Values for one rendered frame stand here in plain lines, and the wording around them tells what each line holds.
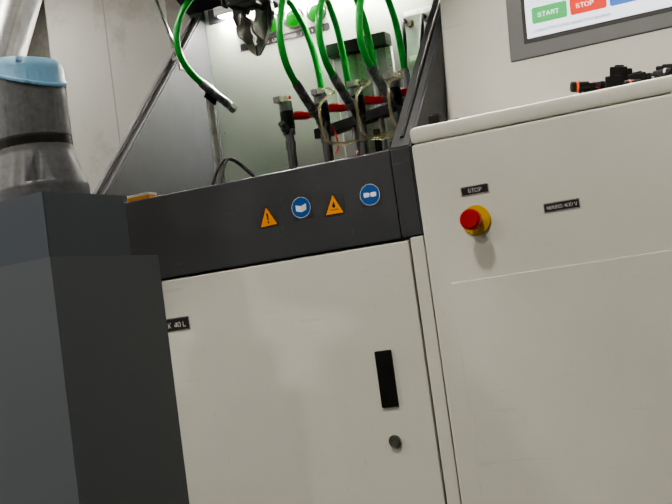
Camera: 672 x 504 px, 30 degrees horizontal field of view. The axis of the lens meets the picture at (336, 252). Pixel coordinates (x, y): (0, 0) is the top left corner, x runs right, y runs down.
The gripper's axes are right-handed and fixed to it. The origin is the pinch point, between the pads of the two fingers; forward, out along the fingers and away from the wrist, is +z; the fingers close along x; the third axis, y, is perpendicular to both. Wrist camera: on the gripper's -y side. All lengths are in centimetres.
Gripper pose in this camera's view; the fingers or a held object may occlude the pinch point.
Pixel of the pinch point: (258, 50)
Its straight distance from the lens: 260.8
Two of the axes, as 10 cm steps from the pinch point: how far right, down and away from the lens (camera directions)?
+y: -4.0, -0.1, -9.1
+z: 1.4, 9.9, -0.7
